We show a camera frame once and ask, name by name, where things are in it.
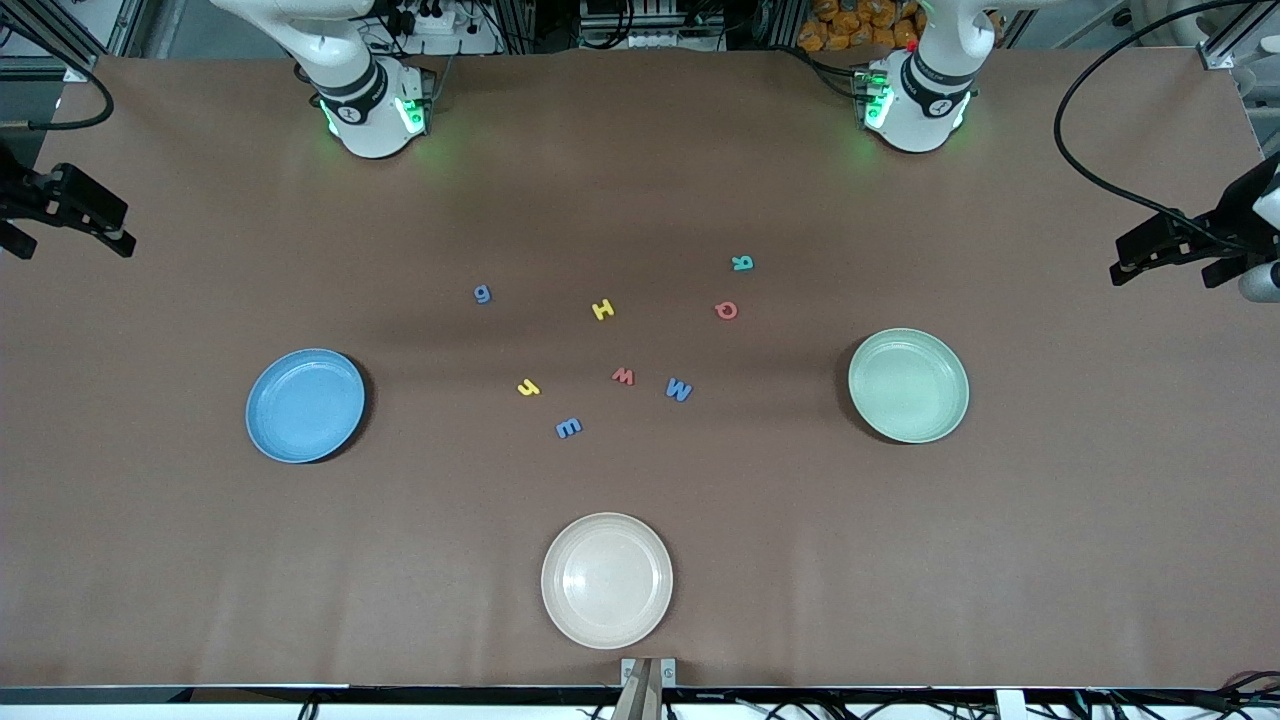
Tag blue plate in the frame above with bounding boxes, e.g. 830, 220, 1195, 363
245, 348, 367, 464

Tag green plate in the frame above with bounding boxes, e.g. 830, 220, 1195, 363
848, 328, 971, 445

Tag brown table cover sheet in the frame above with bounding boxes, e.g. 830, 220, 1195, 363
0, 48, 1280, 691

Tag white power strip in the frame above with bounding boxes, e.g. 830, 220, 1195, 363
385, 0, 501, 56

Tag orange snack bags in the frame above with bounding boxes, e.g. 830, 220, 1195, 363
797, 0, 923, 53

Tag beige plate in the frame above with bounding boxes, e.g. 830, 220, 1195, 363
541, 512, 674, 650

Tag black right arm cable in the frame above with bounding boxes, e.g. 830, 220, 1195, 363
28, 68, 117, 132

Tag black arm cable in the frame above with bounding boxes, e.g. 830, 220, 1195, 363
1053, 0, 1280, 256
28, 68, 117, 132

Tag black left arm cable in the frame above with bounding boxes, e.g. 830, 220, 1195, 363
1053, 0, 1280, 256

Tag aluminium frame profile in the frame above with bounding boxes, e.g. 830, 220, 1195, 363
1200, 0, 1280, 71
0, 0, 111, 81

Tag white plastic hose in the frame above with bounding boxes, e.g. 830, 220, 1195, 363
1130, 0, 1226, 49

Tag metal mount bracket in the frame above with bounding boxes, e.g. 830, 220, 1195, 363
612, 657, 678, 720

